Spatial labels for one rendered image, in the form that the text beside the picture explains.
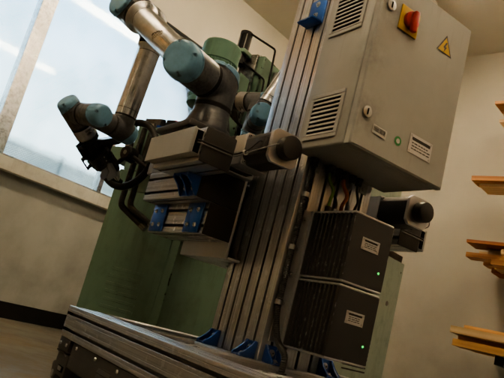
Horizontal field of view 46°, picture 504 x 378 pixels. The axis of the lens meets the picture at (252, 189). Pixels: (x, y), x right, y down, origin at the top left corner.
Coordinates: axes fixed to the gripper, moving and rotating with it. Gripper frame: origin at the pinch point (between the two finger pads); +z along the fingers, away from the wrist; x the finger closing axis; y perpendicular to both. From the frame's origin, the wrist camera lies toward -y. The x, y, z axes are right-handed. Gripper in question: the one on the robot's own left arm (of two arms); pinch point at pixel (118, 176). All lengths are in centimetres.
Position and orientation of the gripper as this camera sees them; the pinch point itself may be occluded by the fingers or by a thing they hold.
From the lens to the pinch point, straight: 225.7
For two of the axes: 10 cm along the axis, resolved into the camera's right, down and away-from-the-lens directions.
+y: -5.0, 6.6, -5.6
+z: 3.2, 7.5, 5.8
